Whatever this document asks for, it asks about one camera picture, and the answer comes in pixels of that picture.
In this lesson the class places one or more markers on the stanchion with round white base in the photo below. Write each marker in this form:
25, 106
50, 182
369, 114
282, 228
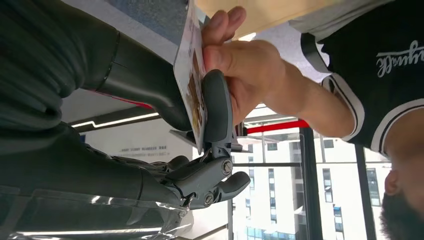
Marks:
242, 130

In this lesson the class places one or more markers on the ceiling light strip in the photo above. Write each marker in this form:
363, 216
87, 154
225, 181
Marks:
116, 122

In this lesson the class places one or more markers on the light wood desk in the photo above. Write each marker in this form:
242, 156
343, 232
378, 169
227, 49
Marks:
265, 13

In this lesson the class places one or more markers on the white building outside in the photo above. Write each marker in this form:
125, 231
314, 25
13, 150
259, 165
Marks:
285, 198

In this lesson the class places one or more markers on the red barrier belt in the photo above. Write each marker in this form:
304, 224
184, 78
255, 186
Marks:
142, 105
278, 126

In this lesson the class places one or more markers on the person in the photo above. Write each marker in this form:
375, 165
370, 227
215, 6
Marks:
381, 99

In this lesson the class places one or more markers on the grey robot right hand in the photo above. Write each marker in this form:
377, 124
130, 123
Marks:
82, 192

